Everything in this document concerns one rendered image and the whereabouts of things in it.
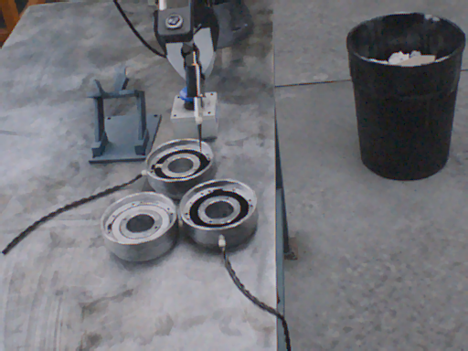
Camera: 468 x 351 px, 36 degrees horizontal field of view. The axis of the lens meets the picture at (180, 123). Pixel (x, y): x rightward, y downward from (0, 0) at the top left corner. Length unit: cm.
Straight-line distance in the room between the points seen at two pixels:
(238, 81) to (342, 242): 92
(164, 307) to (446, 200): 148
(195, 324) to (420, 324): 112
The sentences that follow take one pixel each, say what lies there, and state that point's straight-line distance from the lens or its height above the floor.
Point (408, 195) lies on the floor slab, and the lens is 230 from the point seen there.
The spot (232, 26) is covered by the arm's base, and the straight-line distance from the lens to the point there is 145.
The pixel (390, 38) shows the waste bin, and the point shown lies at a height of 35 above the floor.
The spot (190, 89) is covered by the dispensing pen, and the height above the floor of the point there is 92.
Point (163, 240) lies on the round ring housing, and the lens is 96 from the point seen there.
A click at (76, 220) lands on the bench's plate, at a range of 108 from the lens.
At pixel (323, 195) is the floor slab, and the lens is 230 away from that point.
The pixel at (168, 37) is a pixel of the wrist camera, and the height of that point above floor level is 104.
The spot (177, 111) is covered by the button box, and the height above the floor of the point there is 85.
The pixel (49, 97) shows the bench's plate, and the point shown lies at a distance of 141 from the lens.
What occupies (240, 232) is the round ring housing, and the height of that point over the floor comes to 82.
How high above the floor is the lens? 146
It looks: 33 degrees down
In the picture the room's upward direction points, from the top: 11 degrees counter-clockwise
